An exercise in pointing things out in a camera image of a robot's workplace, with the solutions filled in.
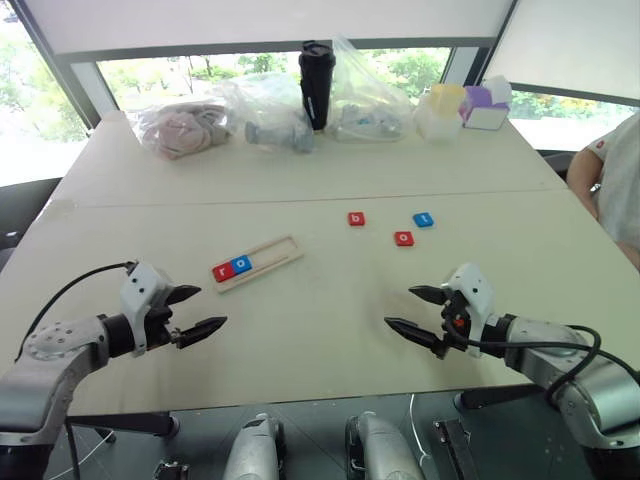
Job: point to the translucent container yellow lid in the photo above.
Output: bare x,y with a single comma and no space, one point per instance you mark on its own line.
440,112

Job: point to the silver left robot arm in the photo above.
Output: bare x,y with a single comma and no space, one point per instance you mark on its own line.
50,360

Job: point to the wooden letter tray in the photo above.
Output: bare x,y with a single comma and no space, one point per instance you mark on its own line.
275,255

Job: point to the blue letter tile t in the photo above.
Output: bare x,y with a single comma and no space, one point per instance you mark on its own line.
423,220

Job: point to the red letter tile b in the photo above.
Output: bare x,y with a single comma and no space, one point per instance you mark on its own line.
356,219

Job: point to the person in white shirt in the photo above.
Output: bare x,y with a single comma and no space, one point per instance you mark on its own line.
622,175

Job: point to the wide white roller blind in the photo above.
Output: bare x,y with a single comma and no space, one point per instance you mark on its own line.
250,22

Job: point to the black metal bar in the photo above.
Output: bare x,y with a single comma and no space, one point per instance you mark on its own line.
457,450

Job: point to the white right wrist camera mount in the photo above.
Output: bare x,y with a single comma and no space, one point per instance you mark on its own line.
472,287

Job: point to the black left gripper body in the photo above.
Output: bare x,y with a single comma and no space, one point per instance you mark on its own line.
159,320

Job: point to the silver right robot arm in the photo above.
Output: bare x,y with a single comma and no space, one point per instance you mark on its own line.
550,350

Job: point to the grey robot leg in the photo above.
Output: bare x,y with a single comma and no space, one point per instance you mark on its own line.
252,450
382,450

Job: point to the plastic bag with pink cloth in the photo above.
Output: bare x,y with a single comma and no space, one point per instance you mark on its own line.
180,130

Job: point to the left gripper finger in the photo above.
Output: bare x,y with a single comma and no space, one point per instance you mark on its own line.
200,330
182,292

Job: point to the red letter tile r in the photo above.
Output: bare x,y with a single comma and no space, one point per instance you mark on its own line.
223,273

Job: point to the grey plastic object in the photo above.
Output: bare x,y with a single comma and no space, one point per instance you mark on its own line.
285,136

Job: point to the blue letter tile o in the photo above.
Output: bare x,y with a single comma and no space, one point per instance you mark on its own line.
241,264

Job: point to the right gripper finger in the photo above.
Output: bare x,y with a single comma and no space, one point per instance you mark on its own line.
420,336
432,294

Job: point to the narrow white roller blind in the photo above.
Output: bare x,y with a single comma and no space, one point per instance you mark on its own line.
575,45

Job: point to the clear plastic bag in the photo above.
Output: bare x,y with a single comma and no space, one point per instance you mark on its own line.
365,95
265,100

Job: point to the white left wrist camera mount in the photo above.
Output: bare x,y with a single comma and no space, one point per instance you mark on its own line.
142,287

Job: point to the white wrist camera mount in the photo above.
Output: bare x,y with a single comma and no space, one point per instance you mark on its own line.
142,287
472,287

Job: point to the purple and white box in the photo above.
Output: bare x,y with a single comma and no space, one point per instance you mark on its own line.
485,107

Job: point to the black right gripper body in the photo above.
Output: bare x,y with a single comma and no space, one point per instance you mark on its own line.
452,312

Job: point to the black travel tumbler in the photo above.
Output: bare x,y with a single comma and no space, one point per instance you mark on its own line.
316,85

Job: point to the red letter tile o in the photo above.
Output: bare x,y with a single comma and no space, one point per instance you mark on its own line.
404,238

